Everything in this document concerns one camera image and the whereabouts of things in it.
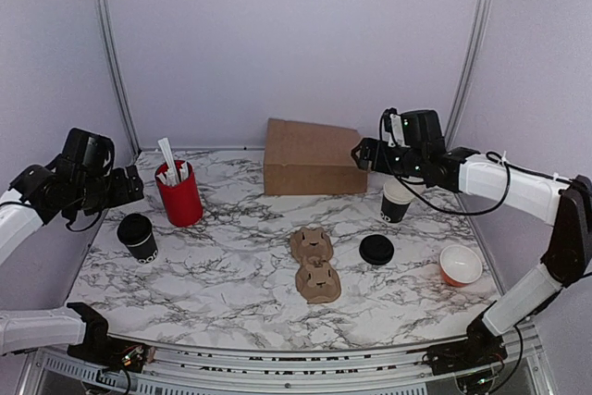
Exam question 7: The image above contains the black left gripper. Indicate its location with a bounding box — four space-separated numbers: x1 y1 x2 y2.
73 164 143 216

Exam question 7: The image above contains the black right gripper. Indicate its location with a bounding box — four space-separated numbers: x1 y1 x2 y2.
351 137 426 179

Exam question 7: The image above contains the black plastic cup lid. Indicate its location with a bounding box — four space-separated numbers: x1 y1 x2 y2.
359 234 394 265
117 213 153 246

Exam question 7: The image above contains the black paper coffee cup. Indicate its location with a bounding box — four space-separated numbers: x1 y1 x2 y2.
117 213 159 264
380 179 414 224

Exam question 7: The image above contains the brown cardboard box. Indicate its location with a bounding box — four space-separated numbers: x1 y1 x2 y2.
263 118 368 196

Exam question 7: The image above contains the brown pulp cup carrier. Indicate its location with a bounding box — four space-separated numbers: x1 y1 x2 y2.
290 227 341 304

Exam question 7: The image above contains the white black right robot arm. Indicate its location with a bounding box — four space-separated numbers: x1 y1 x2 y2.
351 135 591 383

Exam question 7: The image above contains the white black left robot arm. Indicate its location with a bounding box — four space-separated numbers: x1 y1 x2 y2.
1 162 146 372

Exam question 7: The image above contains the red cylindrical container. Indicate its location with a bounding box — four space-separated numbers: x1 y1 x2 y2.
154 160 204 228

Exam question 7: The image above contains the orange white bowl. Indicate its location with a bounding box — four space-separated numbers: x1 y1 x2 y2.
439 245 483 287

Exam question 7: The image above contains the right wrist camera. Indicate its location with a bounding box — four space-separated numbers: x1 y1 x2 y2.
381 108 446 153

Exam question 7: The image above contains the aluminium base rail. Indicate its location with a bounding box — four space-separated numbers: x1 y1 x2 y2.
17 324 557 394

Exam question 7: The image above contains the aluminium frame post left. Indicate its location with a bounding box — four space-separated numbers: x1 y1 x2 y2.
95 0 141 158

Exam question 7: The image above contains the aluminium frame post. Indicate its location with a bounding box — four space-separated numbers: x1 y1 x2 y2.
445 0 492 147
95 0 141 158

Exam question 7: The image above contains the aluminium frame post right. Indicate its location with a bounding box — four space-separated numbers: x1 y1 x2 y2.
445 0 492 147

